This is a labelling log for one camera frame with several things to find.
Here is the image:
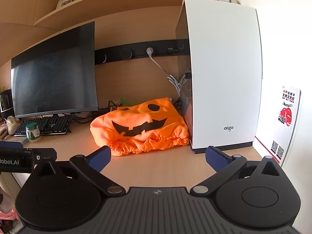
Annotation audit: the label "black power socket rail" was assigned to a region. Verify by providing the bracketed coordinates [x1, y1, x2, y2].
[95, 38, 191, 65]

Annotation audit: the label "black keyboard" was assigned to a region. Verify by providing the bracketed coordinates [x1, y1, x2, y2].
[14, 115, 74, 137]

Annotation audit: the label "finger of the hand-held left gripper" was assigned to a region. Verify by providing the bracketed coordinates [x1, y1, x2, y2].
[32, 148, 58, 163]

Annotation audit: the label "glass jar with green lid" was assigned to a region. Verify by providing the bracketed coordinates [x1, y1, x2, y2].
[26, 123, 41, 144]

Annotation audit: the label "wooden wall shelf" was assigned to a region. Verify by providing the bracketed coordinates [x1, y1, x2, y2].
[33, 0, 220, 32]

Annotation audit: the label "black desktop appliance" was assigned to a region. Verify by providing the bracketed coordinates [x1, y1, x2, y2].
[0, 89, 13, 120]

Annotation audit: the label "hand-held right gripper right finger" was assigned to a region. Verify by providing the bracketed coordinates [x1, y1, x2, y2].
[190, 146, 283, 197]

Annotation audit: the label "pink cloth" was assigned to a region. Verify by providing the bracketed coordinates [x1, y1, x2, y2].
[0, 207, 17, 222]

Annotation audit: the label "small white shoe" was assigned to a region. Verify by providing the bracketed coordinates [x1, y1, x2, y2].
[6, 116, 19, 136]

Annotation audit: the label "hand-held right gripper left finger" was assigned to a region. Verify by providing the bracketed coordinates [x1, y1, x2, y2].
[32, 146, 125, 197]

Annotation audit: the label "white plug with cable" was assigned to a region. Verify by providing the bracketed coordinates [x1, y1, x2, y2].
[146, 47, 171, 77]

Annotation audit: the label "black curved monitor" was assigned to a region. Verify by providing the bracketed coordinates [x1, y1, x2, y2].
[10, 21, 99, 119]

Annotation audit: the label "black cables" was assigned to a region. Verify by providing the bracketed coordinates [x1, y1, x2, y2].
[73, 100, 122, 123]

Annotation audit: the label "white picture frame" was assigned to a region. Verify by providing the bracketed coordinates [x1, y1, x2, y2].
[57, 0, 84, 10]

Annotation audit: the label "orange pumpkin costume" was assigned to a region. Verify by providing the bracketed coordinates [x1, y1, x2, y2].
[90, 97, 190, 157]

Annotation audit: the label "white printed poster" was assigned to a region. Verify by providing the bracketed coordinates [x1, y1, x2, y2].
[255, 86, 303, 168]

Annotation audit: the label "white cable bundle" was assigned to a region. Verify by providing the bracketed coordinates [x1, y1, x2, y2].
[167, 74, 188, 95]

